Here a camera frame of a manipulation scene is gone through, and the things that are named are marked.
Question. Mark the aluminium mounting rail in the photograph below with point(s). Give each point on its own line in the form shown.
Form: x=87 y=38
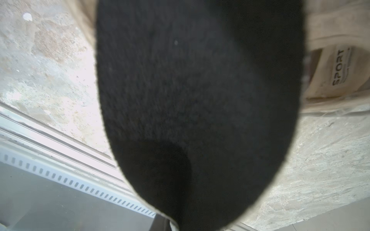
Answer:
x=63 y=149

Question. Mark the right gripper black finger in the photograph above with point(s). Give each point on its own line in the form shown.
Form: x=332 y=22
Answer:
x=160 y=223

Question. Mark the cream canvas sneaker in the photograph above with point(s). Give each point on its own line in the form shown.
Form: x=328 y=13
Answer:
x=335 y=57

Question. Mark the black insole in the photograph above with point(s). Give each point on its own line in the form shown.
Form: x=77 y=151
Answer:
x=200 y=175

